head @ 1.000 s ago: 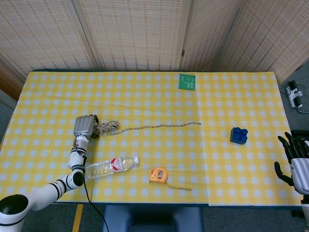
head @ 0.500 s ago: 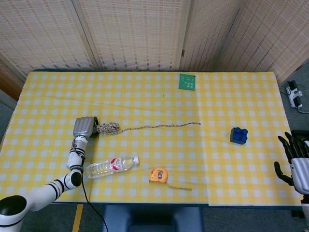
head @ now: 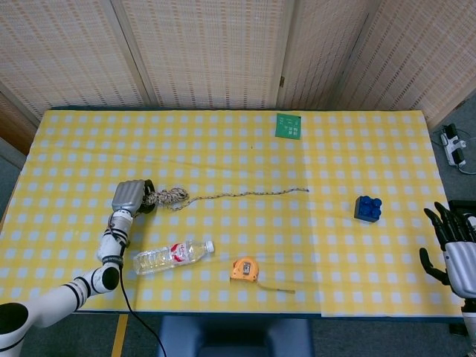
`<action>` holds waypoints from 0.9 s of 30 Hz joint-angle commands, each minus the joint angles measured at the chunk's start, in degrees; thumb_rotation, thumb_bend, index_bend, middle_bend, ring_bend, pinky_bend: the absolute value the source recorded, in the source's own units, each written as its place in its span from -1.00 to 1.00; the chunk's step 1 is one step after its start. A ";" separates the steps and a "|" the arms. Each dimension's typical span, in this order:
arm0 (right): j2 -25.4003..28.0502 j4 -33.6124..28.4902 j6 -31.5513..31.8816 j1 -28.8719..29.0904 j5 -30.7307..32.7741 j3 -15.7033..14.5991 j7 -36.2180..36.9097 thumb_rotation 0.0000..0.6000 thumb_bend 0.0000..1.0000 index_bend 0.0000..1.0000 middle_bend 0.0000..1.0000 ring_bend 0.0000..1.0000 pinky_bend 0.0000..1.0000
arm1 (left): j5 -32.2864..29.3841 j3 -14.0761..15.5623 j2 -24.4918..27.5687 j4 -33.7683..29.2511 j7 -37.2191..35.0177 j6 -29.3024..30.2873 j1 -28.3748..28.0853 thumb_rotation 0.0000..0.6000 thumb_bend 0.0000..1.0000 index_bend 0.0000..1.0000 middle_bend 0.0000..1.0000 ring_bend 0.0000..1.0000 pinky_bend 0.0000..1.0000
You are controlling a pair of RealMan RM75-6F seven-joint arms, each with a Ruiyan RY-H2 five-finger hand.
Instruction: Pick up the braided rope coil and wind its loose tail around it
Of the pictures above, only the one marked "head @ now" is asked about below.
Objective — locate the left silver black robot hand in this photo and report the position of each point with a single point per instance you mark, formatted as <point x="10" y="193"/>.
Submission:
<point x="128" y="195"/>

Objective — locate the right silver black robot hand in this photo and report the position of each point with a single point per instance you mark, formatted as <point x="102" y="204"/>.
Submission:
<point x="461" y="260"/>

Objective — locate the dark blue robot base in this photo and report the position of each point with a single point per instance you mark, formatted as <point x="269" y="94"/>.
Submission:
<point x="234" y="336"/>

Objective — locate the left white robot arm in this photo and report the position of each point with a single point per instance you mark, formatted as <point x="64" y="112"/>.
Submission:
<point x="56" y="297"/>

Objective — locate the yellow white checkered tablecloth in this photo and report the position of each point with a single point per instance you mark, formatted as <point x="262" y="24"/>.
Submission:
<point x="260" y="167"/>

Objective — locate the clear plastic water bottle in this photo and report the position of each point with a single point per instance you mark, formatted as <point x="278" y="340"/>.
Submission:
<point x="167" y="256"/>

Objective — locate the blue toy building brick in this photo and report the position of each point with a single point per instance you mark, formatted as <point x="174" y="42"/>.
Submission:
<point x="366" y="210"/>

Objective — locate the white power strip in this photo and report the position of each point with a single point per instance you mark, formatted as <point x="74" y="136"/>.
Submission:
<point x="453" y="147"/>

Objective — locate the yellow tape measure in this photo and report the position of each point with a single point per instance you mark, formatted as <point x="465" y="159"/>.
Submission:
<point x="243" y="269"/>

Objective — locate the yellow floor tape strip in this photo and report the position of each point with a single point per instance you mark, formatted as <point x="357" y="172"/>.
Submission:
<point x="119" y="334"/>

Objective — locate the woven bamboo folding screen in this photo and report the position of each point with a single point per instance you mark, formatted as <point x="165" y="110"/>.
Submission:
<point x="204" y="52"/>

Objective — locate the green printed card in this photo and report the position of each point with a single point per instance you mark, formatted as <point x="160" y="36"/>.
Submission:
<point x="288" y="126"/>

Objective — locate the brass screen hinge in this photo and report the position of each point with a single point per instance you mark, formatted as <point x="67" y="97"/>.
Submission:
<point x="281" y="82"/>

